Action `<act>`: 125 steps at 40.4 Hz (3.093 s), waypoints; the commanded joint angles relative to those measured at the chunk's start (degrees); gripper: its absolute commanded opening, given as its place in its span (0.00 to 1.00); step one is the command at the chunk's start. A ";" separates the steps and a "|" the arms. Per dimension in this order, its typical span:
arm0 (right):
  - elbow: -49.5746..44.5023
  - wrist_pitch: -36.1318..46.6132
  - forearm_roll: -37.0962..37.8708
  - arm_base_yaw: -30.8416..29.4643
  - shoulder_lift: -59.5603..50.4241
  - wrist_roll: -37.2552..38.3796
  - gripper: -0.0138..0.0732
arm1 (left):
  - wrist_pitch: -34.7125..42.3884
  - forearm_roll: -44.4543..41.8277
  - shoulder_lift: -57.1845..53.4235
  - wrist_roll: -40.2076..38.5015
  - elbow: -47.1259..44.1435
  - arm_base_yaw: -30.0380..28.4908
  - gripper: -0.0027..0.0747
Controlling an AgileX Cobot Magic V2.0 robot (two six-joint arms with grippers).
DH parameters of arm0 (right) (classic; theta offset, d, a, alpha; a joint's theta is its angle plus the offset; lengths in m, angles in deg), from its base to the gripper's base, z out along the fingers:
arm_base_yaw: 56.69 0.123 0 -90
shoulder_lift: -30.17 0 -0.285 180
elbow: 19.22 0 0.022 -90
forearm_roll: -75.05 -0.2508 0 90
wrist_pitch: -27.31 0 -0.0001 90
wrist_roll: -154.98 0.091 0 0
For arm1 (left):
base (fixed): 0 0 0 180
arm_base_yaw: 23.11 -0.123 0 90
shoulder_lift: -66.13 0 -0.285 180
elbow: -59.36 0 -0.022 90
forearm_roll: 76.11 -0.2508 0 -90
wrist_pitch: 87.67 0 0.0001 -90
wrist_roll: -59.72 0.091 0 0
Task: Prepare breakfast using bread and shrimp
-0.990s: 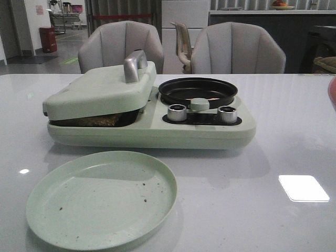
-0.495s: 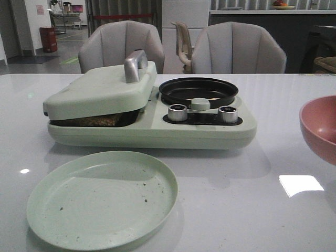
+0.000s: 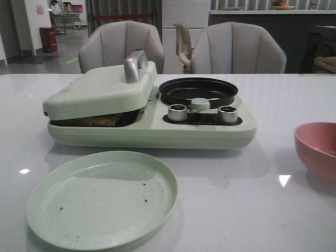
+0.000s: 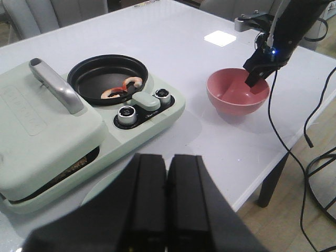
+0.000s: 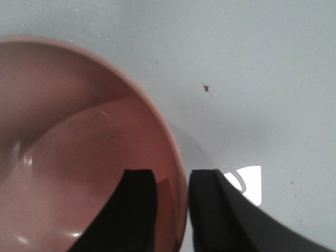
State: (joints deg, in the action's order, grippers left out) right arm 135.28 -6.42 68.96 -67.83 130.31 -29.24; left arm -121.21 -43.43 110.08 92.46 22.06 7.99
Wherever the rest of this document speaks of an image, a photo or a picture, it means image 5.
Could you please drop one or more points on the pink bowl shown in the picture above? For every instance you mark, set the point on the pink bowl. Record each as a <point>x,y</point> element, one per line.
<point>71,124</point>

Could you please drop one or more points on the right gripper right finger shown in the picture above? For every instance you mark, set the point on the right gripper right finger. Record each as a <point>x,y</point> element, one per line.
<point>230,212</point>

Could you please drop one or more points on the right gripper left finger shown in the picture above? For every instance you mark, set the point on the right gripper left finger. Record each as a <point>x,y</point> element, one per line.
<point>127,220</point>

